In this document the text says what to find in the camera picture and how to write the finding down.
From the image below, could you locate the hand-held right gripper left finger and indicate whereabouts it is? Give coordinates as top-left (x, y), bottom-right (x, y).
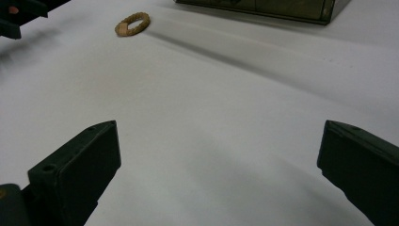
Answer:
top-left (22, 120), bottom-right (122, 226)

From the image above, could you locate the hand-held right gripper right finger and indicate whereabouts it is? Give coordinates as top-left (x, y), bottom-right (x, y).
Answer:
top-left (316, 120), bottom-right (399, 226)

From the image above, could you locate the woven rope ring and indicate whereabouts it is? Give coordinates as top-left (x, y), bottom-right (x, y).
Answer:
top-left (114, 11), bottom-right (152, 38)

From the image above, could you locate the dark green box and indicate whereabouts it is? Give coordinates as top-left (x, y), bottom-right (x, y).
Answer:
top-left (173, 0), bottom-right (352, 26)

